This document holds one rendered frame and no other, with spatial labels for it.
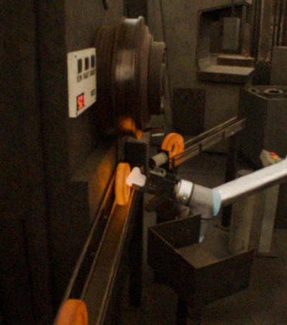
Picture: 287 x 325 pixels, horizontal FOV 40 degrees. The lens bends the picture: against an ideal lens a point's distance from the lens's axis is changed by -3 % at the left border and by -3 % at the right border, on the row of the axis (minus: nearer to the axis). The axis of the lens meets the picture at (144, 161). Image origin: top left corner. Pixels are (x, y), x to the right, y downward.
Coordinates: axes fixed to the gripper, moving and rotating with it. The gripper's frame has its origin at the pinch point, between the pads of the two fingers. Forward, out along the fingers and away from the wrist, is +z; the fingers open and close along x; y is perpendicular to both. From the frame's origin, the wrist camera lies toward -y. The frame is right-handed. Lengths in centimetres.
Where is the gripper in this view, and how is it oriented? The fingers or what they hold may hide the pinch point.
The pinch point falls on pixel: (123, 178)
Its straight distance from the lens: 151.3
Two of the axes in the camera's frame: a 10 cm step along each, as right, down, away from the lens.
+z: -9.5, -3.1, 0.1
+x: -1.1, 3.3, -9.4
